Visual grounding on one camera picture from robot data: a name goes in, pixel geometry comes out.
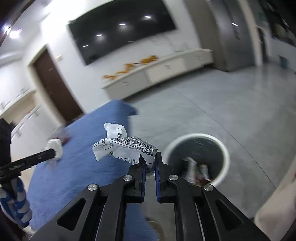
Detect white printed paper box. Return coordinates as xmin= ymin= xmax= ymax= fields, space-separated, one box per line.
xmin=92 ymin=123 xmax=158 ymax=176

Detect red white snack bag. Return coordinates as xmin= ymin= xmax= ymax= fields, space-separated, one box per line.
xmin=183 ymin=157 xmax=212 ymax=187

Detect white round trash bin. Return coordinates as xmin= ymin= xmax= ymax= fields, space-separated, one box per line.
xmin=163 ymin=133 xmax=230 ymax=187

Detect blue white gloved left hand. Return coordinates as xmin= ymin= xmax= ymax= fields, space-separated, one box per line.
xmin=1 ymin=178 xmax=32 ymax=229

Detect blue shaggy rug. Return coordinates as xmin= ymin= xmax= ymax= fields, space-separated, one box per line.
xmin=27 ymin=100 xmax=158 ymax=240

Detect clear bag with red wrappers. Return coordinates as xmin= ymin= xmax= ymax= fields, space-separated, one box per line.
xmin=48 ymin=126 xmax=71 ymax=145

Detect dark brown door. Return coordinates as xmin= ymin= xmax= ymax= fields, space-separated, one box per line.
xmin=33 ymin=49 xmax=84 ymax=125

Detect white TV cabinet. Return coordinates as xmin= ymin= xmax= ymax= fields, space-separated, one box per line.
xmin=102 ymin=49 xmax=214 ymax=99

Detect yellow dragon ornament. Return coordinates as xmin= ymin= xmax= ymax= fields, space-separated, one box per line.
xmin=102 ymin=55 xmax=159 ymax=80

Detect grey refrigerator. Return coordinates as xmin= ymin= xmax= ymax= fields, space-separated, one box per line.
xmin=184 ymin=0 xmax=263 ymax=72

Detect white wall cupboards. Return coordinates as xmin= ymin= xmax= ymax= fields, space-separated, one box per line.
xmin=1 ymin=62 xmax=50 ymax=161

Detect black wall television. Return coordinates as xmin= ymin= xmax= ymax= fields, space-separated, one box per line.
xmin=68 ymin=1 xmax=176 ymax=65

